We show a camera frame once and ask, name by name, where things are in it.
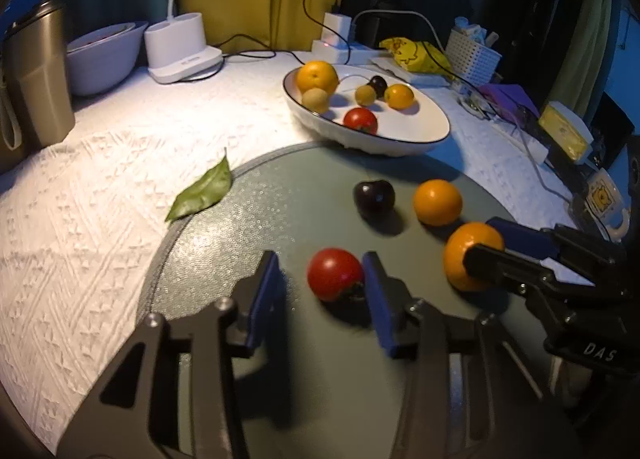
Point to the green curtain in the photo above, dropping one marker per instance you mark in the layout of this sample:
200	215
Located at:
587	39

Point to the green leaf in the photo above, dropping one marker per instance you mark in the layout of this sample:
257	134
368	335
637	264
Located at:
202	189

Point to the flat white box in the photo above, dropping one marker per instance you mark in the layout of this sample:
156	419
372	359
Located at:
387	65

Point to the yellow and white box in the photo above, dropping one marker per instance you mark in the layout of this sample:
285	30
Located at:
562	131

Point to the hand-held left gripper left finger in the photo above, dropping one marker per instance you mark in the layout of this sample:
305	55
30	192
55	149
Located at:
265	299

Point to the small white bowl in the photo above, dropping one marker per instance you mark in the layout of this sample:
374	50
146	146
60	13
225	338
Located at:
100	36

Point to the round orange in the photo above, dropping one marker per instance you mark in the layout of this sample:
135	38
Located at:
437	201
462	244

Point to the grey metal tumbler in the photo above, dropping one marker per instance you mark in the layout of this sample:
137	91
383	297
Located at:
40	84

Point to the small oval orange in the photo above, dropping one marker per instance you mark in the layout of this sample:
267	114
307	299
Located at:
400	96

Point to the white charger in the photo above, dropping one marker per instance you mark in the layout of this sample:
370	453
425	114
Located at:
336	29

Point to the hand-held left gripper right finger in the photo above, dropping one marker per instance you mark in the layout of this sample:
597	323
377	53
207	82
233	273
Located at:
380	304

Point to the grey round board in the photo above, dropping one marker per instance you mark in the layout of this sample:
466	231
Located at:
300	389

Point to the lavender bowl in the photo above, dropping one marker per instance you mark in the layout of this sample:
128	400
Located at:
102	69

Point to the white textured tablecloth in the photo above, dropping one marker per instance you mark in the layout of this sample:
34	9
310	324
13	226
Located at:
100	189

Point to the white desk lamp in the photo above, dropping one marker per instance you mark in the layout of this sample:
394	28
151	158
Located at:
182	46

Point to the dark cherry with stem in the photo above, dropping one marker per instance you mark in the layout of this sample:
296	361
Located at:
378	85

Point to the white packets in basket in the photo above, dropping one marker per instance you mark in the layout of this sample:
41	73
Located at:
470	31

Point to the red cherry tomato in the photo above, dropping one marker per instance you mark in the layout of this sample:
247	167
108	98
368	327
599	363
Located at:
360	120
334	271

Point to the white woven basket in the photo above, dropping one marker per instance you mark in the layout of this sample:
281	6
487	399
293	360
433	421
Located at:
472	59

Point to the small yellow round fruit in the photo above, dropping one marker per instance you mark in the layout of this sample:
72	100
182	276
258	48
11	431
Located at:
365	95

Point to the black screen device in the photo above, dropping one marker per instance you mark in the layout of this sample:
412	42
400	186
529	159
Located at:
617	119

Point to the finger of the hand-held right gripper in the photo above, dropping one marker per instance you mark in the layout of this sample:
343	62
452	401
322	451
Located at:
522	238
500	269

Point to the yellow printed bag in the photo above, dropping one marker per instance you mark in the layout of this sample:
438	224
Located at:
410	54

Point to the tan round fruit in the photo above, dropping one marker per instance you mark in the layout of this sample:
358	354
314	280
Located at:
315	100

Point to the white bowl with dark rim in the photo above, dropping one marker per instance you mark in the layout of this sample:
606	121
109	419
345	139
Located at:
410	124

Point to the large orange with stem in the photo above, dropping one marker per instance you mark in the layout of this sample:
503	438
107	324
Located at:
317	76

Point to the white power strip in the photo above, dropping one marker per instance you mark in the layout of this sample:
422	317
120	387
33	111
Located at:
330	53

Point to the white mug with bear print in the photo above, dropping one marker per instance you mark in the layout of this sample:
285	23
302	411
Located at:
602	201

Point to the purple cloth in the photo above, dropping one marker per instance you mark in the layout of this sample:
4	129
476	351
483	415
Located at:
510	99

